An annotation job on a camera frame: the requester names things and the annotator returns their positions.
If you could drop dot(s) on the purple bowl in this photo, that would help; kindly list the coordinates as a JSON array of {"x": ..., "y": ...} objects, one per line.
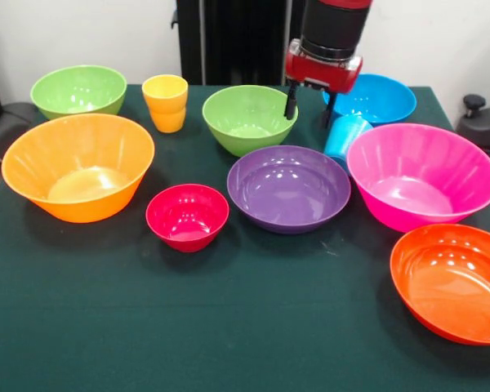
[{"x": 288, "y": 192}]

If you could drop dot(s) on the dark green table cloth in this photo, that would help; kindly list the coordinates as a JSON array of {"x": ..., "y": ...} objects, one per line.
[{"x": 245, "y": 318}]

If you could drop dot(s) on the small crimson bowl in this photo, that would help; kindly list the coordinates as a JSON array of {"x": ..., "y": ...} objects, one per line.
[{"x": 188, "y": 220}]

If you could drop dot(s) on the blue cup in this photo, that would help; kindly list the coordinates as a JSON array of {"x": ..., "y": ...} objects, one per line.
[{"x": 345, "y": 136}]

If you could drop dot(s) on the large magenta bowl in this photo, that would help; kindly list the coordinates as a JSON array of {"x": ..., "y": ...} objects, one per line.
[{"x": 420, "y": 175}]

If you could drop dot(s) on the yellow cup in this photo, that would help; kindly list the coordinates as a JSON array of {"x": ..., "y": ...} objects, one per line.
[{"x": 165, "y": 106}]

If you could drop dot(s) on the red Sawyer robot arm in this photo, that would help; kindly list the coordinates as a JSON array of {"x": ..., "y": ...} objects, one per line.
[{"x": 335, "y": 24}]

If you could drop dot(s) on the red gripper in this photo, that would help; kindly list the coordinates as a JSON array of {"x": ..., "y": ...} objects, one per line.
[{"x": 322, "y": 71}]

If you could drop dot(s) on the blue bowl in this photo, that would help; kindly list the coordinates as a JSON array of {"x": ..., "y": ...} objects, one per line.
[{"x": 379, "y": 98}]

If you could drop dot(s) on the black stand base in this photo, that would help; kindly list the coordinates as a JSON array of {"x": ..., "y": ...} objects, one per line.
[
  {"x": 482, "y": 122},
  {"x": 8, "y": 126}
]

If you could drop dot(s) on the orange-red shallow bowl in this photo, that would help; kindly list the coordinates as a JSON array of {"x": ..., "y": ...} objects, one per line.
[{"x": 453, "y": 286}]

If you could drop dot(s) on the large orange bowl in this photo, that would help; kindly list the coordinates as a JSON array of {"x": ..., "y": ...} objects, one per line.
[{"x": 77, "y": 163}]

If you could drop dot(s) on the green bowl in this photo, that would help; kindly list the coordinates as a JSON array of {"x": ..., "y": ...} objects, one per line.
[
  {"x": 77, "y": 90},
  {"x": 245, "y": 118}
]

